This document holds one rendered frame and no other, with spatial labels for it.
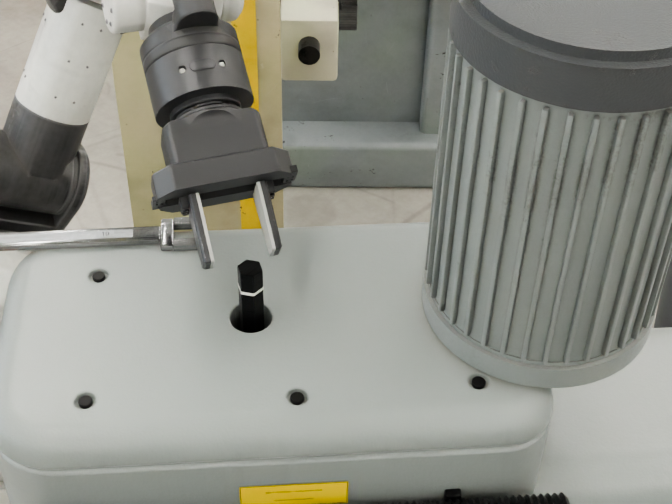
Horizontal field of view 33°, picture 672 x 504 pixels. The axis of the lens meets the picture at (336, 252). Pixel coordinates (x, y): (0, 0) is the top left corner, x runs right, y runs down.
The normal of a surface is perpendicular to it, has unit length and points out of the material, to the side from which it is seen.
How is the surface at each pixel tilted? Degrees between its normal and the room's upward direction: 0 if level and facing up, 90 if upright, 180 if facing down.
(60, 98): 80
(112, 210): 0
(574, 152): 90
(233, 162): 30
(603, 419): 0
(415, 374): 0
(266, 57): 90
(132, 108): 90
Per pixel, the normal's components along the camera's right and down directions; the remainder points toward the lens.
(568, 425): 0.02, -0.73
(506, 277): -0.53, 0.57
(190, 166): 0.17, -0.31
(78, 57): 0.31, 0.51
